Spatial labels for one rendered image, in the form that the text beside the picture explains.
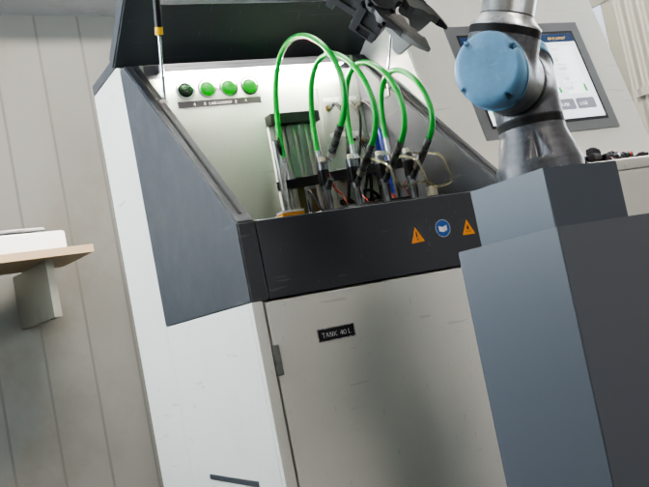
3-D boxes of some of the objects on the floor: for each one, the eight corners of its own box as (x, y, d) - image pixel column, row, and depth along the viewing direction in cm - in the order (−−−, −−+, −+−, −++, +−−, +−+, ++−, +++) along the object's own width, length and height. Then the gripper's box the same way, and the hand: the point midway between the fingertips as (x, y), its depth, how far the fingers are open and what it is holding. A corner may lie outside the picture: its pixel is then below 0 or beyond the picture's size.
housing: (224, 648, 233) (116, 52, 245) (187, 626, 258) (91, 86, 270) (645, 501, 297) (543, 33, 309) (583, 494, 322) (491, 62, 334)
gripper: (345, -17, 181) (438, 44, 180) (311, 17, 173) (409, 83, 172) (361, -53, 175) (458, 12, 174) (326, -18, 166) (428, 49, 165)
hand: (435, 32), depth 171 cm, fingers open, 7 cm apart
